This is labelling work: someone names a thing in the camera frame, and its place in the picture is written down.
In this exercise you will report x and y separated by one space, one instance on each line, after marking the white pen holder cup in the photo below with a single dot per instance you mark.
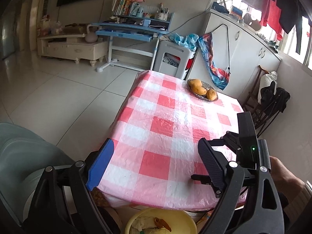
161 16

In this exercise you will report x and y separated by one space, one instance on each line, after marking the yellow mango right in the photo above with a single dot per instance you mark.
211 94

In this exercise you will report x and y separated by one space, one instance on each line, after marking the blue study desk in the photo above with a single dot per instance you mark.
132 28

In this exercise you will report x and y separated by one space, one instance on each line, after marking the yellow mango left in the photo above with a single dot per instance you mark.
197 87

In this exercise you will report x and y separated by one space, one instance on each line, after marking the hanging dark clothes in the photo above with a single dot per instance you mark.
282 16

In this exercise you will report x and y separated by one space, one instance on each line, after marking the colourful hanging bag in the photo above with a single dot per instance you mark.
215 51

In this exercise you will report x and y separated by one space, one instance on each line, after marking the white tv cabinet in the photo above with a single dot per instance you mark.
72 47

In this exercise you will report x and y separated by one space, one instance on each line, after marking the white tissue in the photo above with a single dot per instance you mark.
146 225

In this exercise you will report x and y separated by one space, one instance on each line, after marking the light blue cloth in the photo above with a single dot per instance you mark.
190 41

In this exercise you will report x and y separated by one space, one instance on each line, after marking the yellow trash bin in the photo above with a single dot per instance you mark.
179 221

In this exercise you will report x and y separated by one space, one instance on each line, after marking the pink round vase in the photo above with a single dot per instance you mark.
91 35

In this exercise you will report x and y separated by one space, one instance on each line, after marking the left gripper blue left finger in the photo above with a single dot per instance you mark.
99 164

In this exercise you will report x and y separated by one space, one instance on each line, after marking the white wall cabinet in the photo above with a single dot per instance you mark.
247 51

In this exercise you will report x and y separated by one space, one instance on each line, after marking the grey green chair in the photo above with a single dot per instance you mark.
24 156

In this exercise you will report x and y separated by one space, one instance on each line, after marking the person's right hand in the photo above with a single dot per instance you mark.
285 181

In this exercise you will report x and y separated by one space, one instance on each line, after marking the grey plastic stool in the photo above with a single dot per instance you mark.
172 59

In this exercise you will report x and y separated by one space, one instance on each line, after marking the dark fruit basket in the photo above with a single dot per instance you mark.
206 86

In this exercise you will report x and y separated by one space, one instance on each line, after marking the pink checkered tablecloth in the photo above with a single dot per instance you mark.
155 135

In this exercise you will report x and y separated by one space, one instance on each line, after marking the row of books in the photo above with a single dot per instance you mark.
124 7

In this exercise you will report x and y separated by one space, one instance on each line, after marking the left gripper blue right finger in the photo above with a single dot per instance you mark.
214 162

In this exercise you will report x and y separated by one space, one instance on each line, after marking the dark wooden chair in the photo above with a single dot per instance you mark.
250 103

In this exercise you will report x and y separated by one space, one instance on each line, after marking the yellow mango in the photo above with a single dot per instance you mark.
211 94
197 87

